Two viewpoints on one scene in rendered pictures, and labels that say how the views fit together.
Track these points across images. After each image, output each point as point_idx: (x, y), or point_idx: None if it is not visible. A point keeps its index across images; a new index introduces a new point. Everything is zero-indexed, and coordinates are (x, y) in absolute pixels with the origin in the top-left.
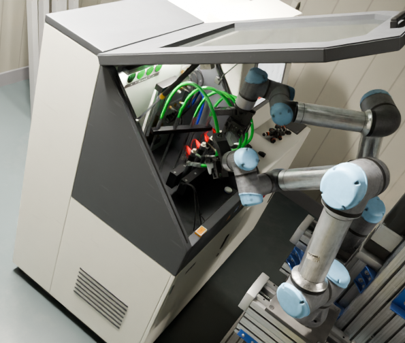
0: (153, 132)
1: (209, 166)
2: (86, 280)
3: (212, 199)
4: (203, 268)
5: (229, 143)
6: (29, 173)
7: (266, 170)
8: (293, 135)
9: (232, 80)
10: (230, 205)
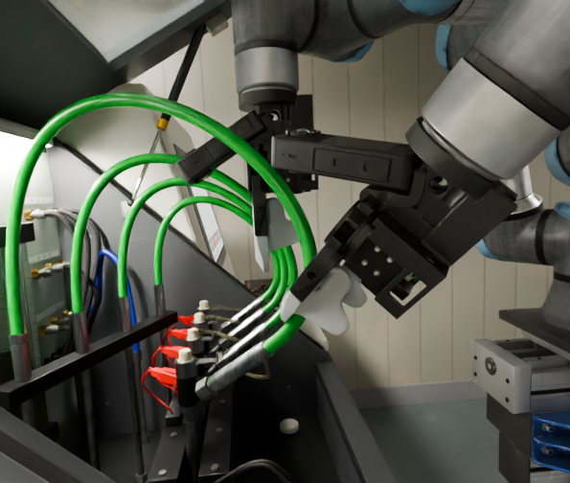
0: (11, 397)
1: (322, 302)
2: None
3: (286, 471)
4: None
5: (289, 239)
6: None
7: (323, 334)
8: (286, 289)
9: (160, 197)
10: (365, 437)
